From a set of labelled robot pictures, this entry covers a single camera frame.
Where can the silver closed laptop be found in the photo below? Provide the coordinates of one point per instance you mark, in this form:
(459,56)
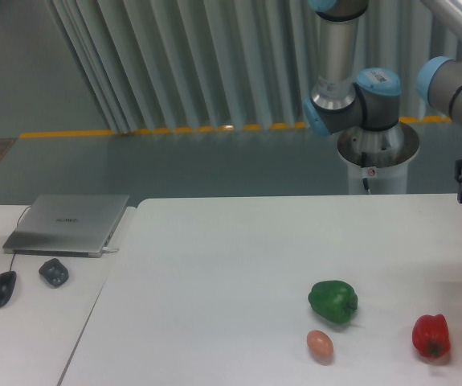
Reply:
(67,225)

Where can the black computer mouse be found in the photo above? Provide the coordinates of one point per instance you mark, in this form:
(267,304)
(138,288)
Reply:
(7,284)

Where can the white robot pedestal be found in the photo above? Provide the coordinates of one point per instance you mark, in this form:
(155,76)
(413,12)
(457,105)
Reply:
(387,173)

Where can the green bell pepper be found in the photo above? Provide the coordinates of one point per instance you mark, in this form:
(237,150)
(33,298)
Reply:
(335,301)

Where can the red bell pepper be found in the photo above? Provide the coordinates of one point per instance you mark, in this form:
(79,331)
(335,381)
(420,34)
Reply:
(430,336)

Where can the brown egg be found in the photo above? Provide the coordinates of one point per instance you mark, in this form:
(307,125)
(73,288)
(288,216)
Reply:
(320,344)

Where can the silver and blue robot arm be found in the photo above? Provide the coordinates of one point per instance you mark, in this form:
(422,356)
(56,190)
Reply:
(365,110)

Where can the black power adapter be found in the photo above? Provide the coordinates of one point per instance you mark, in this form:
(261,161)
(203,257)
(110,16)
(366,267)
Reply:
(54,272)

